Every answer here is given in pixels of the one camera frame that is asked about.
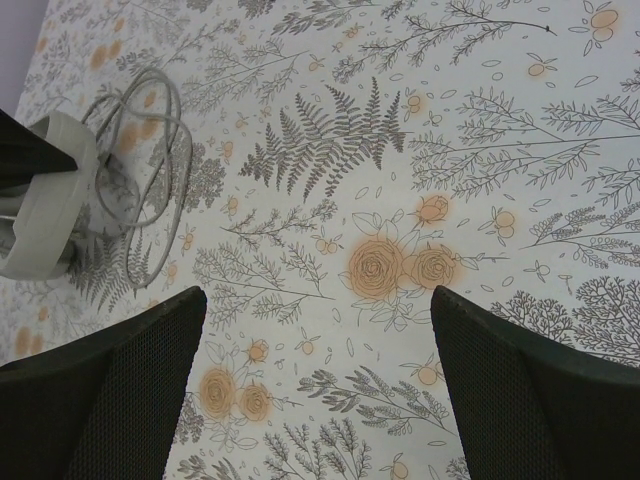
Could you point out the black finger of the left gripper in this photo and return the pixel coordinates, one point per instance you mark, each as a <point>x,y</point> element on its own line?
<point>23,152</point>

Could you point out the floral table mat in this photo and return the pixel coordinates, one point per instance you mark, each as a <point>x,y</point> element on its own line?
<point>318,169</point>

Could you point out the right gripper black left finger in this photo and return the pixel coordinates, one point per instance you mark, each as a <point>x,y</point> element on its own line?
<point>104,406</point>

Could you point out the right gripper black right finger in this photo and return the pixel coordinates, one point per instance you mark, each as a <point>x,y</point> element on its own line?
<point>527,407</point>

